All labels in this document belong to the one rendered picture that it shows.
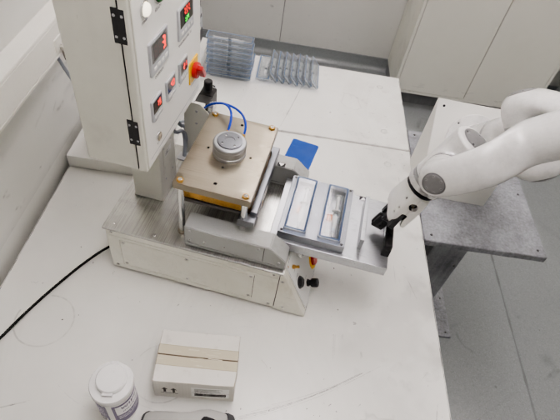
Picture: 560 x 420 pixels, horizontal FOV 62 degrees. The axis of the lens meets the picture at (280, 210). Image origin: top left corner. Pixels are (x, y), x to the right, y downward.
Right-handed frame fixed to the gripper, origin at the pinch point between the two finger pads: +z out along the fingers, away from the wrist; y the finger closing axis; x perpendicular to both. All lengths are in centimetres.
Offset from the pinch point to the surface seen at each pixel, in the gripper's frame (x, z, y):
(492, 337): -109, 68, 41
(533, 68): -116, 20, 220
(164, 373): 31, 30, -44
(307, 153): 13, 32, 48
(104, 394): 41, 27, -53
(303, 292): 5.6, 24.9, -12.0
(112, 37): 68, -22, -16
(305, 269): 7.2, 23.2, -6.3
